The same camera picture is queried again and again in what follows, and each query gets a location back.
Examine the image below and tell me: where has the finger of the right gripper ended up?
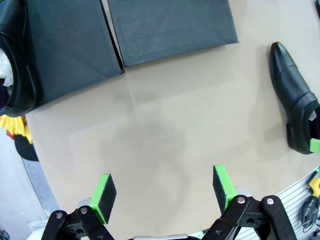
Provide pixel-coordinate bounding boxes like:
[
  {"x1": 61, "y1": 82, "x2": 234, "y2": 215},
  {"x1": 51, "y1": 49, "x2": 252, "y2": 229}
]
[{"x1": 309, "y1": 138, "x2": 320, "y2": 153}]

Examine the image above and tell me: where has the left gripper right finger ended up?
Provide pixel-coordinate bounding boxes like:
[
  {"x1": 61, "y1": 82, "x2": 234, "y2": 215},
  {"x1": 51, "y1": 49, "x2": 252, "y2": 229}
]
[{"x1": 202, "y1": 164, "x2": 305, "y2": 240}]

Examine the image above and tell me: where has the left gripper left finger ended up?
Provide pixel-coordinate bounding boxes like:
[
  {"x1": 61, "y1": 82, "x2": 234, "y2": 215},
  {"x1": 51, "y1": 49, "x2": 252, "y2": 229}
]
[{"x1": 43, "y1": 173, "x2": 118, "y2": 240}]

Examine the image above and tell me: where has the black leather dress shoe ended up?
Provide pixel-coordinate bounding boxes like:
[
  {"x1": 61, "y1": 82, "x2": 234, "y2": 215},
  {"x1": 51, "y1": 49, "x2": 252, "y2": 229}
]
[
  {"x1": 0, "y1": 0, "x2": 45, "y2": 117},
  {"x1": 269, "y1": 41, "x2": 320, "y2": 155}
]

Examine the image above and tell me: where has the black metal shoe stand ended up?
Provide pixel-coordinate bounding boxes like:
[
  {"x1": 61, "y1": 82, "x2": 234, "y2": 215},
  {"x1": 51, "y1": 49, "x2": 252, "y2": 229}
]
[
  {"x1": 106, "y1": 0, "x2": 240, "y2": 68},
  {"x1": 23, "y1": 0, "x2": 126, "y2": 111}
]

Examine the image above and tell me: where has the yellow plastic clamp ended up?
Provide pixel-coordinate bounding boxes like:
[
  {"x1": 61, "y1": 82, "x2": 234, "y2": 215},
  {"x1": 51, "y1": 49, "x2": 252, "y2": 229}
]
[{"x1": 308, "y1": 178, "x2": 320, "y2": 197}]

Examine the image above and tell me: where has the yellow and black fabric item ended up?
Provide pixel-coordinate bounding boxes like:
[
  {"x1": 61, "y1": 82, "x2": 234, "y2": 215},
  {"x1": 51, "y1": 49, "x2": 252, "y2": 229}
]
[{"x1": 0, "y1": 113, "x2": 40, "y2": 162}]

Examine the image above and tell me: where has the aluminium frame rail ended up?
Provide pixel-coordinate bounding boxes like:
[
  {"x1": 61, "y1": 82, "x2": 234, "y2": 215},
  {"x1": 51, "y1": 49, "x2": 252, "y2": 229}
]
[{"x1": 232, "y1": 169, "x2": 320, "y2": 240}]

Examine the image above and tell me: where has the black cable bundle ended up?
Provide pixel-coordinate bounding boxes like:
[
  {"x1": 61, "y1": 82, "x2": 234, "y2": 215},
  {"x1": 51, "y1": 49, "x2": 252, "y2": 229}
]
[{"x1": 301, "y1": 197, "x2": 320, "y2": 233}]

